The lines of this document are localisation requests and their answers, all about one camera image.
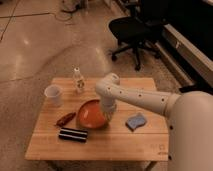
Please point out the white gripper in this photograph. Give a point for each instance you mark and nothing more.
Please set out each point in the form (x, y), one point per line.
(108, 106)

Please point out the orange ceramic bowl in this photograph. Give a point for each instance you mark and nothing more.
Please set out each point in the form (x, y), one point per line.
(90, 115)

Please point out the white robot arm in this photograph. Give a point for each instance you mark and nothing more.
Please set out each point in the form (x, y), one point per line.
(190, 119)

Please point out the blue sponge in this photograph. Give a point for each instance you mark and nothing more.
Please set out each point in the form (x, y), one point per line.
(135, 121)

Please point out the wooden folding table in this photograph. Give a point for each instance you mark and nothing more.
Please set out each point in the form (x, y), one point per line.
(115, 142)

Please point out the red chili pepper toy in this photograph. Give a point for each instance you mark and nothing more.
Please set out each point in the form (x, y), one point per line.
(65, 119)

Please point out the black white striped box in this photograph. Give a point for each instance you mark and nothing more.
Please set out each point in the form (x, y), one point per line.
(73, 134)

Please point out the clear plastic bottle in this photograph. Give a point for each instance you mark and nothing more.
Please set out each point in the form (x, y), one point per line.
(79, 80)

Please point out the white plastic cup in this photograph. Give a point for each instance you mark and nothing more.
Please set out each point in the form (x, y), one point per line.
(54, 94)

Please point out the black office chair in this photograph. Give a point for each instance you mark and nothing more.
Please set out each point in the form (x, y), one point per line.
(145, 23)

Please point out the white long desk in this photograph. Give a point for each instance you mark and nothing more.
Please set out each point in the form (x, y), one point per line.
(191, 67)

